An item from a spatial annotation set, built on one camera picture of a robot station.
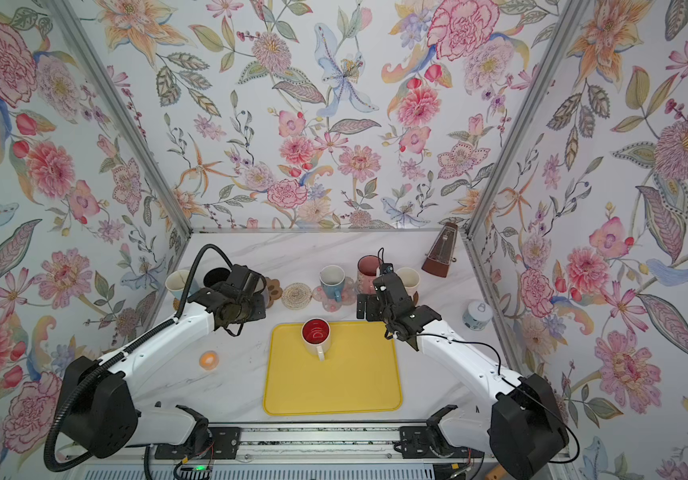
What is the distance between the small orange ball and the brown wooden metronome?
76cm

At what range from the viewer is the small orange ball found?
0.88 metres

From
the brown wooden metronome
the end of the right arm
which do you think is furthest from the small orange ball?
the brown wooden metronome

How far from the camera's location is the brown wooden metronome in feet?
3.25

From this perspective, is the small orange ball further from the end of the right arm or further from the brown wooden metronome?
the brown wooden metronome
